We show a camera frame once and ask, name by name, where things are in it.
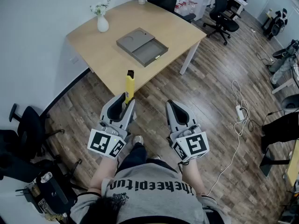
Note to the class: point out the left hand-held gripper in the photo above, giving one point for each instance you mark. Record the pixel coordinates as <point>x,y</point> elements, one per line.
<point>100,142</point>

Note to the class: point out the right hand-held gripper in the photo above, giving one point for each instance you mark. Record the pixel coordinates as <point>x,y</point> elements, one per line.
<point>194,146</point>

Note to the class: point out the yellow and black marker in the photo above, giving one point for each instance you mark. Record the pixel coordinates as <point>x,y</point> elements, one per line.
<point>130,87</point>

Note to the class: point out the grey drawer organiser box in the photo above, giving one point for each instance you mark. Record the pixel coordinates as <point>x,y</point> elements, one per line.
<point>137,39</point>

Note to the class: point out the person's left forearm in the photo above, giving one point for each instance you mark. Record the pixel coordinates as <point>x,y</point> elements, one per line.
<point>102,172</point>

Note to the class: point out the person's right forearm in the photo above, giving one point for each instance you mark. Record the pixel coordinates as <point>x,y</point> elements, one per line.
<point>192,177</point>

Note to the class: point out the person's left shoe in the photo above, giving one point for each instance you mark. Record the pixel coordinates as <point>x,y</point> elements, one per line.
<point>137,139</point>

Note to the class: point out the person's shoe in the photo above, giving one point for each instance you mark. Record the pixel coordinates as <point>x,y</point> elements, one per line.
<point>137,139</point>
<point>156,157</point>

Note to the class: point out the person's right shoe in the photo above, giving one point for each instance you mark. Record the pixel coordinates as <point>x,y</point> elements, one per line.
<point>156,157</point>

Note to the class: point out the person's dark trousers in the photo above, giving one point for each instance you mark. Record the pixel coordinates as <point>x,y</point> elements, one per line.
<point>135,155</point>

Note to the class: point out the white power strip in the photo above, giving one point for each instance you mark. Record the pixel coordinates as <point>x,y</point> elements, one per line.
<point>239,113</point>

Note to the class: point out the white table leg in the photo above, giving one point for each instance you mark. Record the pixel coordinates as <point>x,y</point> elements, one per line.
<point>189,56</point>

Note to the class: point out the white vase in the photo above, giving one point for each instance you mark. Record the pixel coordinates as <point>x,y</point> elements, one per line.
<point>102,24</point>

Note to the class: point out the person's grey printed t-shirt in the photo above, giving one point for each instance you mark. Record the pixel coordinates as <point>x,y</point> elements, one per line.
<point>151,206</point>

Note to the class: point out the black metal stand base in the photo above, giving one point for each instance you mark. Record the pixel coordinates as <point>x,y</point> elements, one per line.
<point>273,162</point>

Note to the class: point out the white flower bouquet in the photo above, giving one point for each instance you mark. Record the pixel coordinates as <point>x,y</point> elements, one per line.
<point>100,7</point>

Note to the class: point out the clear water jug red cap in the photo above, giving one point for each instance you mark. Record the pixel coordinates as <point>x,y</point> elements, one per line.
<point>178,9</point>
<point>185,7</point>
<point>193,6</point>

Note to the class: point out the white desk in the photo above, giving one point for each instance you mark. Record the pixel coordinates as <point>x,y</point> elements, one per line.
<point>238,1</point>

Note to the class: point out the white wall socket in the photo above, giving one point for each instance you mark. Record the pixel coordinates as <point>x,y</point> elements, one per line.
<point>73,60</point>

